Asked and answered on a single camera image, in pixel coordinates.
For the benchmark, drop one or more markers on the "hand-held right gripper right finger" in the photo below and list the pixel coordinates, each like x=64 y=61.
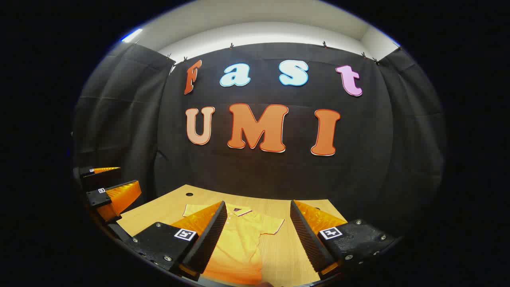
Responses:
x=306 y=239

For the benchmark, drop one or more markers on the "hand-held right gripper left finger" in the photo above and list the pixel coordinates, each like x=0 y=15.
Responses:
x=211 y=239

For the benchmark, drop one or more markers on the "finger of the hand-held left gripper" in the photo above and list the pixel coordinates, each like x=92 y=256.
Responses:
x=119 y=197
x=97 y=179

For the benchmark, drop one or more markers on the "orange T-shirt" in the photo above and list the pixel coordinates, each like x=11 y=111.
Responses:
x=239 y=243

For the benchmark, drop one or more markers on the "black backdrop cloth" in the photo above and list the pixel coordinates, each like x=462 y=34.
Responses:
x=255 y=171

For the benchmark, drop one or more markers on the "row of black cloth clips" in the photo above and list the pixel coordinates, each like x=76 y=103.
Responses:
x=231 y=46

